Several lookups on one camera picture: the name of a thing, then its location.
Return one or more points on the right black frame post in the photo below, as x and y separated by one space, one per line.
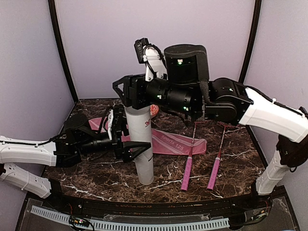
251 40

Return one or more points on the pink racket bag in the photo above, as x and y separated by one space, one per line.
175 144

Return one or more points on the red white patterned bowl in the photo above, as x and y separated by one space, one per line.
154 109

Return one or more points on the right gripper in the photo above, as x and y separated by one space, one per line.
132 87

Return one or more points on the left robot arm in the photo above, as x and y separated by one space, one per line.
63 150

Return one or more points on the left black frame post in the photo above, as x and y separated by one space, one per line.
61 51

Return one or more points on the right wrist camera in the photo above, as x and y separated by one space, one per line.
150 55

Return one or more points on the red badminton racket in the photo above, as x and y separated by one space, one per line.
188 166
215 168

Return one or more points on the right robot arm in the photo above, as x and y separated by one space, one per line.
237 104

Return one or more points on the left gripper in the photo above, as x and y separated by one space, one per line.
117 127

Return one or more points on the black frame post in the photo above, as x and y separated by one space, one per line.
61 51
251 40

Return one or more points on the white shuttlecock tube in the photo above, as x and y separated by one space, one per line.
140 133

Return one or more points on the white cable tray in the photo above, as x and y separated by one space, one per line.
118 223

